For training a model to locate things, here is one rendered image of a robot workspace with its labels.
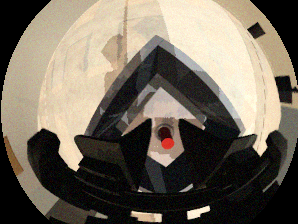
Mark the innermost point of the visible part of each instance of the red peg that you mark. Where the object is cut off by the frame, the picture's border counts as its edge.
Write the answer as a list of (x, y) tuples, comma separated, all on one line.
[(166, 138)]

